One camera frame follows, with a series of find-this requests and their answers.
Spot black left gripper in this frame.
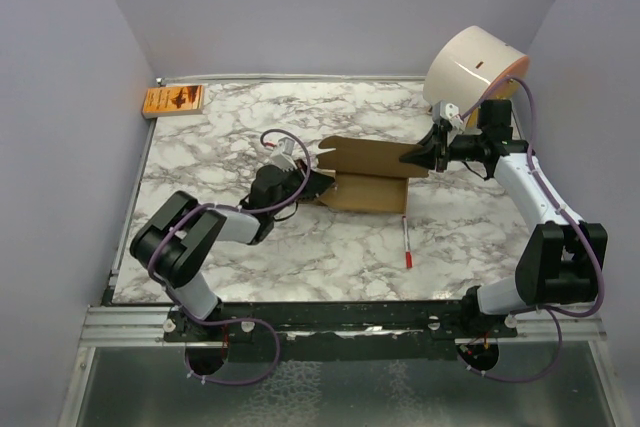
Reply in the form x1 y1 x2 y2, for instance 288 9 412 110
270 159 335 218

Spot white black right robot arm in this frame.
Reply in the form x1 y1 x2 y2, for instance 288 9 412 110
400 100 608 338

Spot red capped white marker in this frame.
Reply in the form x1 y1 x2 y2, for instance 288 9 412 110
402 215 413 270

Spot brown cardboard box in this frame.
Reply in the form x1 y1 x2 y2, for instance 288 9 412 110
316 135 429 215

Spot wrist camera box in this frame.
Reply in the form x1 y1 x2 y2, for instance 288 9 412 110
432 100 464 133
270 137 297 171

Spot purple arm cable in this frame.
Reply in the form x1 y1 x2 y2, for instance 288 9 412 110
452 77 609 382
147 130 314 388

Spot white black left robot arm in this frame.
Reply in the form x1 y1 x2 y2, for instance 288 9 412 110
129 160 335 342

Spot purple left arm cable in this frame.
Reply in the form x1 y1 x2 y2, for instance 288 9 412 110
147 130 314 388

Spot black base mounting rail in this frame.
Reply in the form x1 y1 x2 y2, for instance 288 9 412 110
164 300 517 362

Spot large white cylindrical roll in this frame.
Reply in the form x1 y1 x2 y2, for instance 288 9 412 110
423 26 530 113

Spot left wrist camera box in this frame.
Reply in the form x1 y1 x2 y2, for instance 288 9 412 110
270 137 297 171

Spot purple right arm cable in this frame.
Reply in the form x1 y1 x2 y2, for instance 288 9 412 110
452 77 609 382

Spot orange paperback book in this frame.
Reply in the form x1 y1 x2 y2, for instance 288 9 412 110
141 85 205 119

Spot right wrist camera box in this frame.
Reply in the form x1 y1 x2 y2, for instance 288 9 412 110
432 100 464 133

